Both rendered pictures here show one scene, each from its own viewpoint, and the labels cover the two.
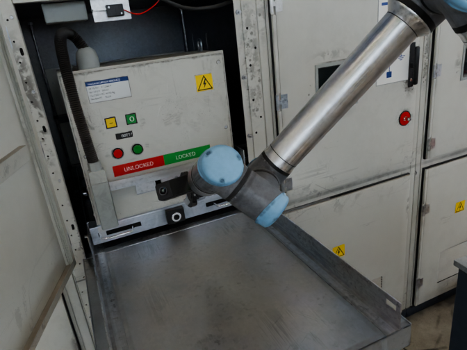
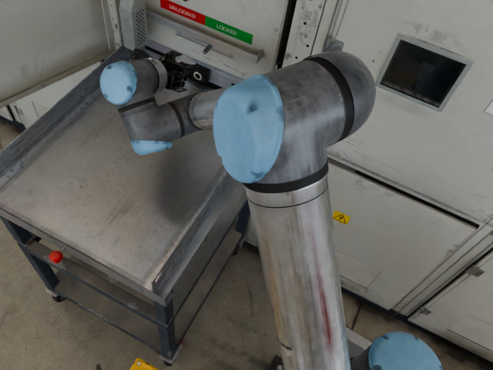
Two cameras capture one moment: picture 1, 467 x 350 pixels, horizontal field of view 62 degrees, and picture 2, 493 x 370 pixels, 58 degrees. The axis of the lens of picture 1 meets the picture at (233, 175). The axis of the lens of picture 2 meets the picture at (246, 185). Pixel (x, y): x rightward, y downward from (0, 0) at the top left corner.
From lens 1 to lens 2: 0.91 m
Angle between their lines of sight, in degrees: 44
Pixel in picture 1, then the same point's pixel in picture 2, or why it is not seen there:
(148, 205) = (183, 49)
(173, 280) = not seen: hidden behind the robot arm
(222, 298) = (125, 165)
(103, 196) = (127, 22)
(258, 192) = (132, 125)
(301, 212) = not seen: hidden behind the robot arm
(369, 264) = (370, 252)
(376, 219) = (400, 229)
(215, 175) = (103, 88)
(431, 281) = (440, 322)
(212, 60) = not seen: outside the picture
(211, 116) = (263, 9)
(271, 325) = (114, 209)
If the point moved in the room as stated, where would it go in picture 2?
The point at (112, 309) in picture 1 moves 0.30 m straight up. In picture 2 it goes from (78, 109) to (54, 27)
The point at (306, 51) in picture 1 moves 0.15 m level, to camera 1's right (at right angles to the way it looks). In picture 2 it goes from (393, 9) to (449, 45)
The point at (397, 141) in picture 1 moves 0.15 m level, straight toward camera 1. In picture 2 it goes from (479, 188) to (434, 198)
